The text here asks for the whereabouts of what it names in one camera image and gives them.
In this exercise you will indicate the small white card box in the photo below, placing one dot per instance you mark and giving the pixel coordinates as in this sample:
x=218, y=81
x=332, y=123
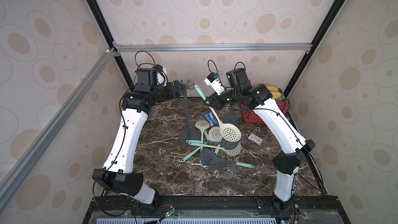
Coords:
x=254, y=138

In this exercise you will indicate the yellow bread slice rear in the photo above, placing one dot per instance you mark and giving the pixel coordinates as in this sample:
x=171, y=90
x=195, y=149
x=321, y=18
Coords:
x=272, y=88

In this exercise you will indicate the aluminium frame bar horizontal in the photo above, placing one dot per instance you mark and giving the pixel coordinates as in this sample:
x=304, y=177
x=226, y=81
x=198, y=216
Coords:
x=215, y=47

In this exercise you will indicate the cream skimmer near packets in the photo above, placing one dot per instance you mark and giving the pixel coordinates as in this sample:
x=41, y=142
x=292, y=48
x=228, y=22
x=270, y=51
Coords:
x=215, y=134

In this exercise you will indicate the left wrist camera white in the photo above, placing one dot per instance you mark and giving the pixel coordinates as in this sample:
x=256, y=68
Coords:
x=161, y=73

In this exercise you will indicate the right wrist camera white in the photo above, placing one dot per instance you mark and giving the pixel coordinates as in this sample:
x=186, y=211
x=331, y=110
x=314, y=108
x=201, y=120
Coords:
x=213, y=80

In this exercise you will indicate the aluminium frame bar left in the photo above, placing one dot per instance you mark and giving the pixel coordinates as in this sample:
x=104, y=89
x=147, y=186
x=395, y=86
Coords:
x=30, y=158

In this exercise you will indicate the grey skimmer far right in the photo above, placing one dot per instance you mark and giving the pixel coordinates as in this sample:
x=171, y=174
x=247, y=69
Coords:
x=230, y=118

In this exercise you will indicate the grey skimmer mint handle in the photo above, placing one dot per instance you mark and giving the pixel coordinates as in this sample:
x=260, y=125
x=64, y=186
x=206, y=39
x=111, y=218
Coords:
x=221, y=163

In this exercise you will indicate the yellow bread slice front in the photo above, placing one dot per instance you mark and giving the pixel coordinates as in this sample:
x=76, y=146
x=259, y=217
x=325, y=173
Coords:
x=276, y=94

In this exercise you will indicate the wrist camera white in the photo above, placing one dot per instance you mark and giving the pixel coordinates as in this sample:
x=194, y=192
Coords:
x=161, y=73
x=213, y=80

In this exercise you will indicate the grey utensil rack stand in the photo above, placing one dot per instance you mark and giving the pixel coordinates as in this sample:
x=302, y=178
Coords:
x=188, y=133

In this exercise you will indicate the red silver toaster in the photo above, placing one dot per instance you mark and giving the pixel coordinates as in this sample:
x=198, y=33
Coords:
x=271, y=110

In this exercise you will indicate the grey skimmer lower left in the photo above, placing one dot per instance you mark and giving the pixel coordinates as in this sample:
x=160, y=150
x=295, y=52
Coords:
x=206, y=155

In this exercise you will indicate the cream skimmer upper left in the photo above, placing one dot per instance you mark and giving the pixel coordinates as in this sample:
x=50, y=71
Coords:
x=202, y=125

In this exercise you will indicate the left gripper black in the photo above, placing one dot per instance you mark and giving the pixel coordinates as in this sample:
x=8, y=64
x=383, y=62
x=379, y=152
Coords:
x=178, y=90

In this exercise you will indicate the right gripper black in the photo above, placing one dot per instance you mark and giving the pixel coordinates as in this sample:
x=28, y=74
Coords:
x=212, y=100

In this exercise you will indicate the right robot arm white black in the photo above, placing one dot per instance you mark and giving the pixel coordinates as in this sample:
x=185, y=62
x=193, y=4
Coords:
x=259, y=99

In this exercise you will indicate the yellow bread slice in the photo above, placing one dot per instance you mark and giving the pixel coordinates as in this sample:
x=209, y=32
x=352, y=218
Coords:
x=276, y=94
x=272, y=88

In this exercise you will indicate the blue snack packet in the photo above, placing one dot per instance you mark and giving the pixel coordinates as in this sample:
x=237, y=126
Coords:
x=211, y=119

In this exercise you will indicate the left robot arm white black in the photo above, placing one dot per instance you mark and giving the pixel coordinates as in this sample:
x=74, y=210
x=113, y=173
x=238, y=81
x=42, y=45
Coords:
x=117, y=175

